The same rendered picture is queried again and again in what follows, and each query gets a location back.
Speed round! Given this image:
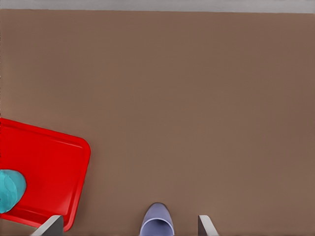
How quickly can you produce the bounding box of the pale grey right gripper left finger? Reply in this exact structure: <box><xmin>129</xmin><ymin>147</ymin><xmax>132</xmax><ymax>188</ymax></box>
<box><xmin>30</xmin><ymin>215</ymin><xmax>64</xmax><ymax>236</ymax></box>

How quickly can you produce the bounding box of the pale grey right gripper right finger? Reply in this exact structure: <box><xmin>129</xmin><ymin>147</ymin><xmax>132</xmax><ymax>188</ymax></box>
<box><xmin>198</xmin><ymin>215</ymin><xmax>220</xmax><ymax>236</ymax></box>

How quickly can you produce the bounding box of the lavender blue cup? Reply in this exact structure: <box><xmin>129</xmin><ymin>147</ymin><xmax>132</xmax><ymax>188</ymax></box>
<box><xmin>139</xmin><ymin>202</ymin><xmax>175</xmax><ymax>236</ymax></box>

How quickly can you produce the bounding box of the teal bowl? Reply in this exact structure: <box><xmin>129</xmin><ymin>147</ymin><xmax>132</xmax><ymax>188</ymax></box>
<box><xmin>0</xmin><ymin>169</ymin><xmax>27</xmax><ymax>214</ymax></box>

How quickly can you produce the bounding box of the red plastic tray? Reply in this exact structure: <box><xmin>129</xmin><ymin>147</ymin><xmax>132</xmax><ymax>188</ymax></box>
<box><xmin>0</xmin><ymin>118</ymin><xmax>92</xmax><ymax>233</ymax></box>

